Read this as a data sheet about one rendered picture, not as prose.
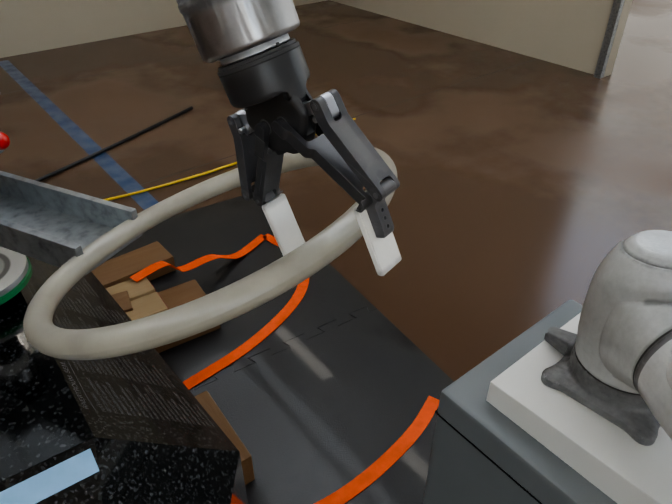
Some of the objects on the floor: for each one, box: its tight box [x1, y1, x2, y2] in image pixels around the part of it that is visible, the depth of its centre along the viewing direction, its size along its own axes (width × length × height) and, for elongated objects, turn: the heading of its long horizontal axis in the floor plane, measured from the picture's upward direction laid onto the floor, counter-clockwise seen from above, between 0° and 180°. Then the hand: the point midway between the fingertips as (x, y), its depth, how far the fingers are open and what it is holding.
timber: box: [195, 391, 255, 485], centre depth 173 cm, size 30×12×12 cm, turn 36°
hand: (336, 252), depth 56 cm, fingers open, 13 cm apart
